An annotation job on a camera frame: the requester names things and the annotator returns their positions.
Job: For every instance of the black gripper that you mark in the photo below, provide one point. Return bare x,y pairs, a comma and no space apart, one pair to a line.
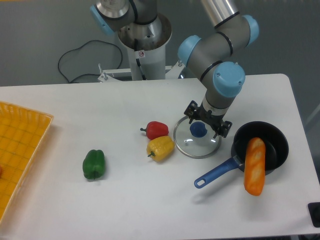
211,116

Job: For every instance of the glass pot lid blue knob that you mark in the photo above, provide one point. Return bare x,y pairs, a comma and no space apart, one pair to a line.
195,139

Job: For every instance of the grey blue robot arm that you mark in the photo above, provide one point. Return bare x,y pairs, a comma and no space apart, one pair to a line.
205,58

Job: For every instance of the red toy bell pepper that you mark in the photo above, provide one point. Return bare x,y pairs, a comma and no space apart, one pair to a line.
155,129

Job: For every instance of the yellow toy bell pepper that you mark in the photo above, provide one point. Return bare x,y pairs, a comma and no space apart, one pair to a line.
160,148

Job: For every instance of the orange toy baguette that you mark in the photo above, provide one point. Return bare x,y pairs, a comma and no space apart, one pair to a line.
254,166

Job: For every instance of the green toy bell pepper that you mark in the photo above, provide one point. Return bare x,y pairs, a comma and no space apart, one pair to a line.
94,164

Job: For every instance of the black device at table edge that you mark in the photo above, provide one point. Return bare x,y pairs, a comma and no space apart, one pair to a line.
314,211

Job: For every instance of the yellow plastic basket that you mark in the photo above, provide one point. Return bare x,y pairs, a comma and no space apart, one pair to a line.
22,131

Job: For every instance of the black saucepan blue handle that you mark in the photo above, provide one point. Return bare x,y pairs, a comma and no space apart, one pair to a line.
277,151

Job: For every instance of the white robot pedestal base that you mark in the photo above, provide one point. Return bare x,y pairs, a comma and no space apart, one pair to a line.
145,41

